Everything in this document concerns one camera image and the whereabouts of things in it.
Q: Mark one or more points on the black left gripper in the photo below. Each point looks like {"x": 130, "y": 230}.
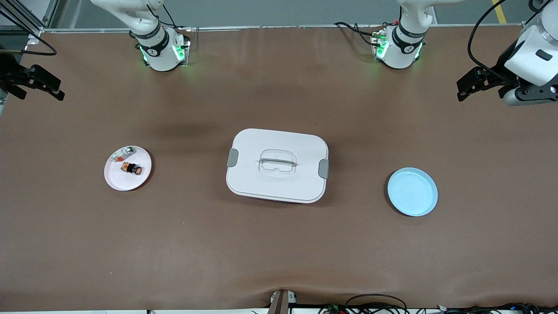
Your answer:
{"x": 505, "y": 80}

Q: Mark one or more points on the light blue round plate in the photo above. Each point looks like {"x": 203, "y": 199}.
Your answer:
{"x": 412, "y": 192}

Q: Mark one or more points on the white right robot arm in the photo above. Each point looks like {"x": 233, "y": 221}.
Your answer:
{"x": 159, "y": 50}

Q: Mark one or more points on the small clear orange component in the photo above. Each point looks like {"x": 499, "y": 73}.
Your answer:
{"x": 117, "y": 158}

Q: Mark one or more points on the aluminium frame profile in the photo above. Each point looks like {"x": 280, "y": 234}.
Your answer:
{"x": 37, "y": 19}

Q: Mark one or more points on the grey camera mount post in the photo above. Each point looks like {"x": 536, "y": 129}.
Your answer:
{"x": 280, "y": 303}

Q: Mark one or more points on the white lidded plastic box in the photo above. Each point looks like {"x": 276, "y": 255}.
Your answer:
{"x": 279, "y": 183}

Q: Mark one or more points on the pink round plate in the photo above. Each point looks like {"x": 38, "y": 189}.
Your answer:
{"x": 126, "y": 181}

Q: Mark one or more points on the small silver metal part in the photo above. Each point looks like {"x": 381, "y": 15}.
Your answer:
{"x": 129, "y": 151}

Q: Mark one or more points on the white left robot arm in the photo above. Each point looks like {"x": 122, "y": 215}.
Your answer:
{"x": 403, "y": 48}

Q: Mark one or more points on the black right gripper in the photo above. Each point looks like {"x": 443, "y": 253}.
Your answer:
{"x": 9, "y": 73}

